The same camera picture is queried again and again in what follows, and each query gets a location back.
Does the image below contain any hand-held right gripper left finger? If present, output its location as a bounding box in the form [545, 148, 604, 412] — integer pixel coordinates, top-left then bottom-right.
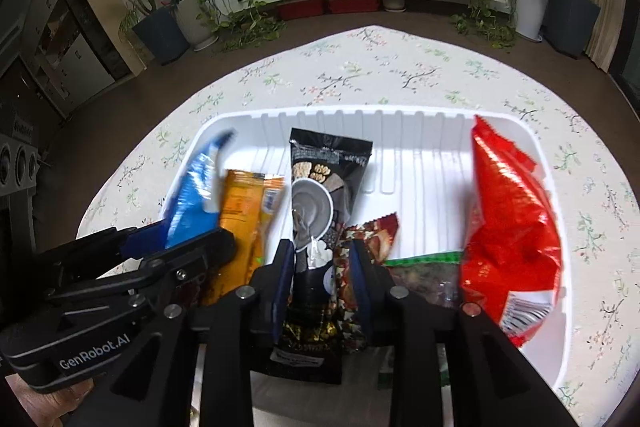
[100, 239, 296, 427]

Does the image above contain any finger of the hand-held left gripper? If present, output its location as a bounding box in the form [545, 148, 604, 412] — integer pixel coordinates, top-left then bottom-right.
[35, 222, 173, 288]
[47, 229, 236, 323]

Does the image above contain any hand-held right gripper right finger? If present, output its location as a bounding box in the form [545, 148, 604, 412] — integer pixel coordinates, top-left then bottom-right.
[349, 239, 576, 427]

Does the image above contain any orange snack packet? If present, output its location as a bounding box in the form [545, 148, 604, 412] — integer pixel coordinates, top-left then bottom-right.
[200, 169, 286, 308]

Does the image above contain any blue snack packet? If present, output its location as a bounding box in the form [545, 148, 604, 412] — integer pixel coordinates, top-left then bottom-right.
[165, 129, 236, 248]

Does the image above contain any brown patterned chocolate packet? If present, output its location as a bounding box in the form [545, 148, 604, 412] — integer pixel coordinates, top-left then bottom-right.
[332, 212, 401, 353]

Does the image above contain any clear green-topped snack packet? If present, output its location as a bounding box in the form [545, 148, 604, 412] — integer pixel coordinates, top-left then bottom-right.
[382, 252, 463, 308]

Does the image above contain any long black snack packet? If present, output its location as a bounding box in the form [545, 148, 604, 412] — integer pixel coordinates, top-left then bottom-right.
[250, 127, 374, 385]

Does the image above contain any white plastic tray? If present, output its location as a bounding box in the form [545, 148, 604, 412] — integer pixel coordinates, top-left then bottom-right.
[159, 106, 573, 385]

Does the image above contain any red snack packet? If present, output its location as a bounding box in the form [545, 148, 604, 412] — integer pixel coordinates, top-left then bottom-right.
[459, 114, 563, 349]

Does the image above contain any person's left hand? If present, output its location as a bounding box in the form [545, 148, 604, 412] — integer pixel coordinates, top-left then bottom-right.
[7, 374, 101, 427]

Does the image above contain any dark round-ringed appliance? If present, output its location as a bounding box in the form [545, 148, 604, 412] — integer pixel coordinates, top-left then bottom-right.
[0, 102, 41, 202]

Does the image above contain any white and dark cabinet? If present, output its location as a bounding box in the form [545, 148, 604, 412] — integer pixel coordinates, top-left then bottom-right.
[0, 0, 136, 122]

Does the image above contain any plant in pale stone pot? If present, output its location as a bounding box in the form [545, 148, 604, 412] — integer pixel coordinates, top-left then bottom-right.
[170, 0, 218, 52]

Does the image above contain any floral tablecloth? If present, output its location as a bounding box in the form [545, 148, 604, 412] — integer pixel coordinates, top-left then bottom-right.
[75, 24, 640, 427]

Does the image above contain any red storage box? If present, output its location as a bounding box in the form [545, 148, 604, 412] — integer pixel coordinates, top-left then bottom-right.
[327, 0, 380, 14]
[277, 0, 327, 22]

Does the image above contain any glass sliding door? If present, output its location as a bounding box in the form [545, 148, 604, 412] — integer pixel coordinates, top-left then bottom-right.
[610, 0, 640, 108]

